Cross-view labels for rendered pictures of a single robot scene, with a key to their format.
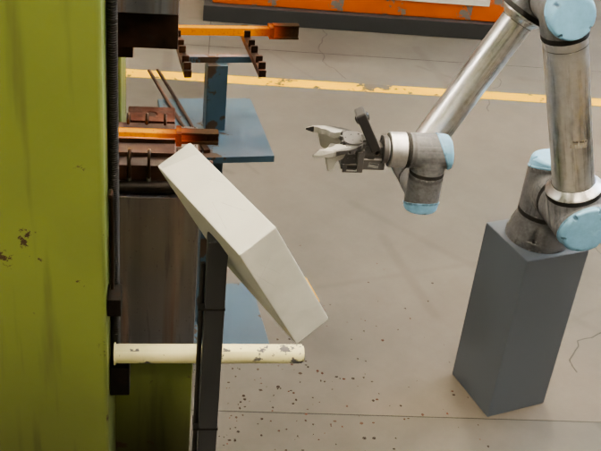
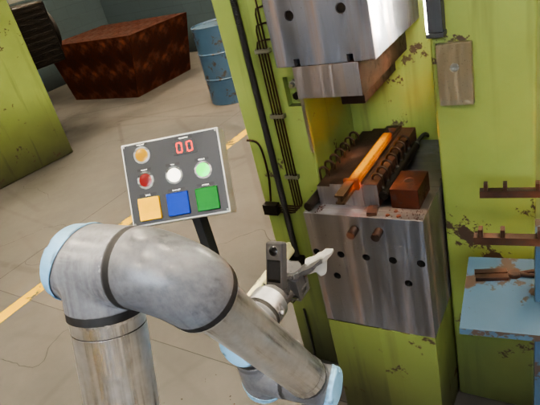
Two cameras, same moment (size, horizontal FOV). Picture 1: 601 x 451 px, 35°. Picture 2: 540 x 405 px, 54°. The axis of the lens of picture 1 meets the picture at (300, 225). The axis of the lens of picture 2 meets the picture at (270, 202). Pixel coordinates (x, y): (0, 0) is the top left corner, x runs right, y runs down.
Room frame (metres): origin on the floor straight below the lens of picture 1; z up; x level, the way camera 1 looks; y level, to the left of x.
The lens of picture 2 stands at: (2.92, -0.85, 1.74)
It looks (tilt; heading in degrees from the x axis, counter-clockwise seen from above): 27 degrees down; 135
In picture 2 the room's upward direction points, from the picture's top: 15 degrees counter-clockwise
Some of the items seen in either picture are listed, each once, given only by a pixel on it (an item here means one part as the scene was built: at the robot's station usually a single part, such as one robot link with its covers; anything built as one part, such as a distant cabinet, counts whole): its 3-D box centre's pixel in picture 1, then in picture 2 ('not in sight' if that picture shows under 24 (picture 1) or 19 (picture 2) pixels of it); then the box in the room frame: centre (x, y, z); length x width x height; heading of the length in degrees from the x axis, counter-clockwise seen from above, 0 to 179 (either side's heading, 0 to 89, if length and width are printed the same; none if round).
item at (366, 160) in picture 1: (362, 150); (284, 286); (2.17, -0.14, 0.97); 0.12 x 0.08 x 0.09; 99
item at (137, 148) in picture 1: (87, 152); (370, 162); (2.04, 0.53, 0.96); 0.42 x 0.20 x 0.09; 99
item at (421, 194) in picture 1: (421, 187); (263, 372); (2.21, -0.31, 0.86); 0.12 x 0.09 x 0.12; 13
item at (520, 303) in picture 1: (516, 316); not in sight; (2.47, -0.71, 0.30); 0.22 x 0.22 x 0.60; 26
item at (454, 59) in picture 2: not in sight; (455, 74); (2.36, 0.50, 1.27); 0.09 x 0.02 x 0.17; 9
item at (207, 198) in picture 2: not in sight; (207, 198); (1.68, 0.10, 1.01); 0.07 x 0.05 x 0.07; 34
